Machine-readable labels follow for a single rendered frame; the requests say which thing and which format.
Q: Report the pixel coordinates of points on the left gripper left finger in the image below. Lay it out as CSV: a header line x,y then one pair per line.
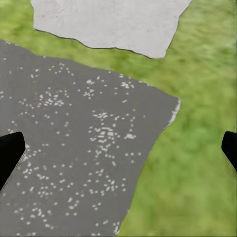
x,y
12,147

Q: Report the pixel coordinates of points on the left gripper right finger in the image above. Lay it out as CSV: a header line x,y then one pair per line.
x,y
229,147

